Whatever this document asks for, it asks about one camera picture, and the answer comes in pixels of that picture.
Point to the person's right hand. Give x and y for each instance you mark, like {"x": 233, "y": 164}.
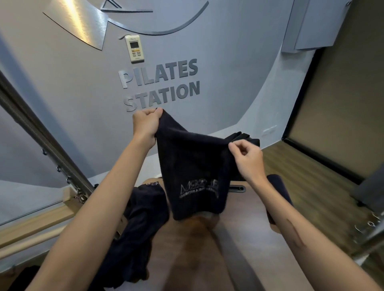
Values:
{"x": 250, "y": 163}

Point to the person's left hand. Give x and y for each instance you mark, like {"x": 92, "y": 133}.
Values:
{"x": 145, "y": 126}

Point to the dark navy towel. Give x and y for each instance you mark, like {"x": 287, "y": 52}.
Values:
{"x": 282, "y": 189}
{"x": 141, "y": 228}
{"x": 192, "y": 168}

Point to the person's right forearm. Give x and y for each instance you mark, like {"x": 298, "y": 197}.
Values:
{"x": 315, "y": 245}

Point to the person's left forearm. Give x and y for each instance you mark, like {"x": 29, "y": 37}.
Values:
{"x": 90, "y": 228}

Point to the brown wooden side table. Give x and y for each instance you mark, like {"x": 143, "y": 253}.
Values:
{"x": 255, "y": 239}

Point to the chrome tower pole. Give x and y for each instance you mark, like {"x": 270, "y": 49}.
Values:
{"x": 36, "y": 135}

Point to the grey panel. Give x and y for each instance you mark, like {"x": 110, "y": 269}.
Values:
{"x": 372, "y": 189}

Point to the wooden roll bar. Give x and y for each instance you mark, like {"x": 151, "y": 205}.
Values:
{"x": 30, "y": 242}

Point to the grey wall letters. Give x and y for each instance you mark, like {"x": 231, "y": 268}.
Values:
{"x": 162, "y": 87}

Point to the white wall thermostat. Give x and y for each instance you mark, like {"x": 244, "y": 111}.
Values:
{"x": 135, "y": 49}

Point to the brown blind with black frame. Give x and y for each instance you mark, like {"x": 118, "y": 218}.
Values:
{"x": 345, "y": 105}

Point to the metal wall logo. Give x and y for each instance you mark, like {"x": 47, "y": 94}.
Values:
{"x": 78, "y": 21}

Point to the silver metal frame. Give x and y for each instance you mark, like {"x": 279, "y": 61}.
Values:
{"x": 370, "y": 233}

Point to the wooden tower frame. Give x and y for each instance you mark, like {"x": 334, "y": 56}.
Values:
{"x": 36, "y": 220}

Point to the grey wall cabinet box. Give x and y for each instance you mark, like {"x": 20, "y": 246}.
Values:
{"x": 315, "y": 24}

